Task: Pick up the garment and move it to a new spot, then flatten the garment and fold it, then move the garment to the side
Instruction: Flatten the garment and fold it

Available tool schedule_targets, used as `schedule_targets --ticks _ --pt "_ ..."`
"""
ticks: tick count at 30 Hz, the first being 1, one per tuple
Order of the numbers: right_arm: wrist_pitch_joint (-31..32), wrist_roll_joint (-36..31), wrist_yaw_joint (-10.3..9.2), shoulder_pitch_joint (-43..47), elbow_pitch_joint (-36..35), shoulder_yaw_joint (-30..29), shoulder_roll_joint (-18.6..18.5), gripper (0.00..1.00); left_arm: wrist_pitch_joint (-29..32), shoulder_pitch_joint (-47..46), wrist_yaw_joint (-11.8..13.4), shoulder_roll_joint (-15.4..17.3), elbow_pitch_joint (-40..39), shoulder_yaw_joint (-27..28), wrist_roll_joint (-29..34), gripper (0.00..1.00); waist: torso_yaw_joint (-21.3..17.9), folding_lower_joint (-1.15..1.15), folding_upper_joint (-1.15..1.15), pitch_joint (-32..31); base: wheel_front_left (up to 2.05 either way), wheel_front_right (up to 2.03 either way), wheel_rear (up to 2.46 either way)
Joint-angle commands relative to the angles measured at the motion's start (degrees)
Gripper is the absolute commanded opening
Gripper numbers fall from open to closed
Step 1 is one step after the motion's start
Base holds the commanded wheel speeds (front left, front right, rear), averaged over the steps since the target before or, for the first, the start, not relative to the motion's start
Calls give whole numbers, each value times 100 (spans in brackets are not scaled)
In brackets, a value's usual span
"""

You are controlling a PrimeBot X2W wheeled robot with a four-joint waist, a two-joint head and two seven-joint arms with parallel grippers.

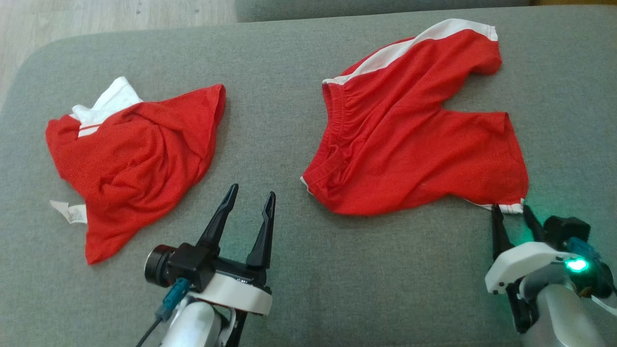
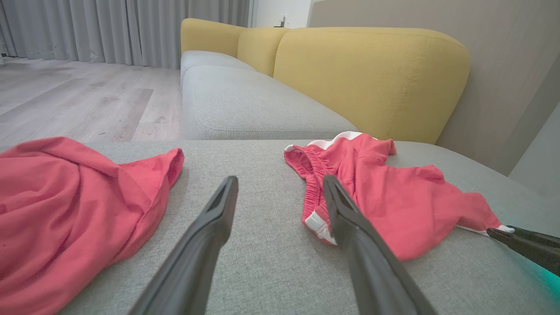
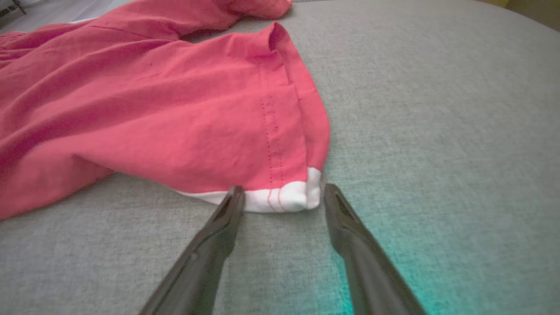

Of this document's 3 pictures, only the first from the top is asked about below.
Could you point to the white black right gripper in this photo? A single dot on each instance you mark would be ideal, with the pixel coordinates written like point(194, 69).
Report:
point(516, 265)

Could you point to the red white jersey shirt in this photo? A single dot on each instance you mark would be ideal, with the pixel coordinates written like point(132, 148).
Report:
point(140, 159)

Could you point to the large grey sofa seat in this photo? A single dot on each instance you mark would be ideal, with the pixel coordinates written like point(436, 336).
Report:
point(289, 289)

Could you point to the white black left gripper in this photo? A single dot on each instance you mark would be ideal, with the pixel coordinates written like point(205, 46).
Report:
point(236, 291)

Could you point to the red shorts white stripe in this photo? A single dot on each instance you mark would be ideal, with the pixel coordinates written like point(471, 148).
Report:
point(414, 135)

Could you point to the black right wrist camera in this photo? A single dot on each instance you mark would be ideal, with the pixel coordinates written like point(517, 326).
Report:
point(566, 226)

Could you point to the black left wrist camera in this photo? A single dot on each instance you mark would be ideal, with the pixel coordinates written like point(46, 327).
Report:
point(185, 265)

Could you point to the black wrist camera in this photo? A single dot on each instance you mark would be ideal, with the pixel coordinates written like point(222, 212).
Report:
point(185, 265)
point(566, 226)

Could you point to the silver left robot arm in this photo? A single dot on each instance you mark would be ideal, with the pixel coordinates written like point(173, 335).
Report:
point(193, 325)

